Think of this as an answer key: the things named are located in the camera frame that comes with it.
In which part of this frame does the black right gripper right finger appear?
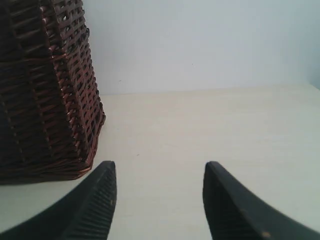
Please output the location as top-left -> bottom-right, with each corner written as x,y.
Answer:
202,161 -> 320,240

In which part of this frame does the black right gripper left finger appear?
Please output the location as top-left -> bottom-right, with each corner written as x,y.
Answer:
0,161 -> 117,240

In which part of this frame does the dark brown wicker basket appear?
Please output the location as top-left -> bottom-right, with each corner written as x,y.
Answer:
0,0 -> 106,184

